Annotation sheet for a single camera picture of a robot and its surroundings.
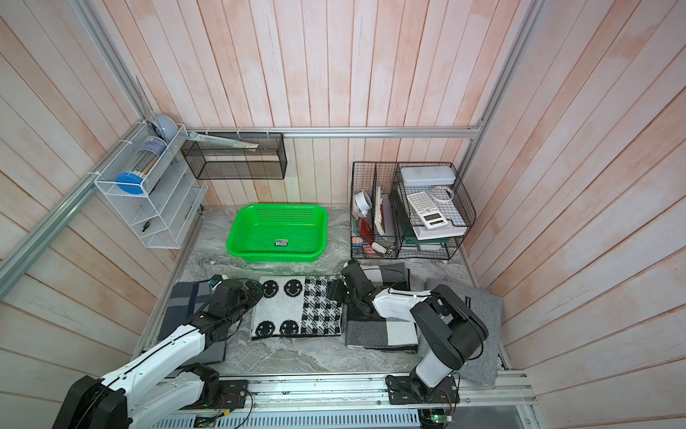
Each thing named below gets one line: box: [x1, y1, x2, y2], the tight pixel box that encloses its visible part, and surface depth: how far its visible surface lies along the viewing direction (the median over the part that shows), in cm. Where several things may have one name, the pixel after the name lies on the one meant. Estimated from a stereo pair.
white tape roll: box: [354, 190, 373, 218], surface depth 112 cm
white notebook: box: [412, 221, 469, 241], surface depth 90 cm
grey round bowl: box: [150, 113, 179, 143], surface depth 85 cm
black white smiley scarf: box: [250, 275, 343, 341], surface depth 86 cm
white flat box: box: [401, 165, 457, 187], surface depth 102 cm
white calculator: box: [406, 191, 449, 230], surface depth 90 cm
